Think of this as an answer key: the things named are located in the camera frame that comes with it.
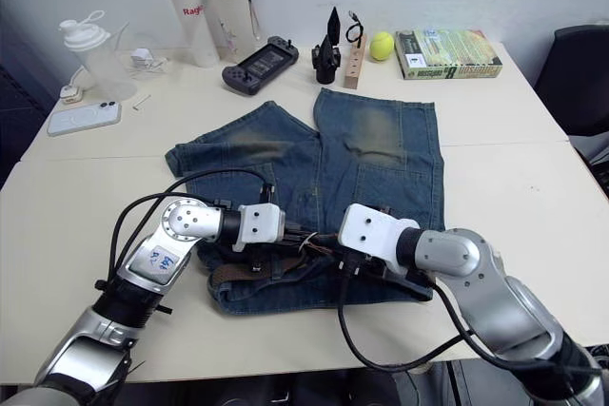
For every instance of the blue denim shorts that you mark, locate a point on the blue denim shorts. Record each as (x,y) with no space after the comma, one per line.
(333,159)

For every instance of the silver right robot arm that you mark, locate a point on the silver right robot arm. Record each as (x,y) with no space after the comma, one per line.
(457,254)

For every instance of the wooden block with holes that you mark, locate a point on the wooden block with holes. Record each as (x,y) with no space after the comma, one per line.
(356,63)

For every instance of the white thermos with red print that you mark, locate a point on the white thermos with red print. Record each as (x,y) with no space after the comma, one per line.
(188,11)

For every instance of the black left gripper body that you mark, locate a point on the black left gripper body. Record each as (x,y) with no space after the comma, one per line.
(295,232)

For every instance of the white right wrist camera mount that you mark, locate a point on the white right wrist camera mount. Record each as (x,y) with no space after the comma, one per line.
(368,230)

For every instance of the clear shaker bottle white lid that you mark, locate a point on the clear shaker bottle white lid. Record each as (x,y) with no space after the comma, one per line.
(97,59)

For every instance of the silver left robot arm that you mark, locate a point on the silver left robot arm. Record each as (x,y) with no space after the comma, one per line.
(190,223)

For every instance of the beige tumbler with purple lid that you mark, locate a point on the beige tumbler with purple lid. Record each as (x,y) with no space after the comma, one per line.
(228,16)

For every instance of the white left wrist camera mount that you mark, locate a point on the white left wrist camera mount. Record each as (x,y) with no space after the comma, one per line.
(259,225)

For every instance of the dark handheld game console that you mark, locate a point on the dark handheld game console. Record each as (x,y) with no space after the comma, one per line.
(259,66)

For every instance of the black chair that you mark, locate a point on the black chair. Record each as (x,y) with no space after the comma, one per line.
(578,78)

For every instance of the silver allen key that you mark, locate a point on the silver allen key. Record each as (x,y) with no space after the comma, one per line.
(141,102)

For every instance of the white charger plug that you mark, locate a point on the white charger plug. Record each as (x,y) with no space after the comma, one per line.
(141,58)

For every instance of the green and yellow book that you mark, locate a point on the green and yellow book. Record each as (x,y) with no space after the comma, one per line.
(447,52)

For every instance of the brown braided belt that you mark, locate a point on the brown braided belt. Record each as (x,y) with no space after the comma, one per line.
(238,275)

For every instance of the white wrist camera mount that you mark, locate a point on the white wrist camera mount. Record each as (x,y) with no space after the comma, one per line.
(368,230)
(259,225)

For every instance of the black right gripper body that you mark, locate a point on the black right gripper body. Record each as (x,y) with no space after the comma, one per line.
(354,267)

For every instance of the white smartphone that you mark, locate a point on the white smartphone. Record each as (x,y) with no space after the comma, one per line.
(83,119)

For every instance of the yellow tennis ball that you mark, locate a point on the yellow tennis ball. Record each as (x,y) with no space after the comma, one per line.
(381,46)

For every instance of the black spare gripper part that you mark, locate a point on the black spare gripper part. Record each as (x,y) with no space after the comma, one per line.
(328,54)

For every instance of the small white wooden charger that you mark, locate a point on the small white wooden charger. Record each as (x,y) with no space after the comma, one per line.
(72,93)

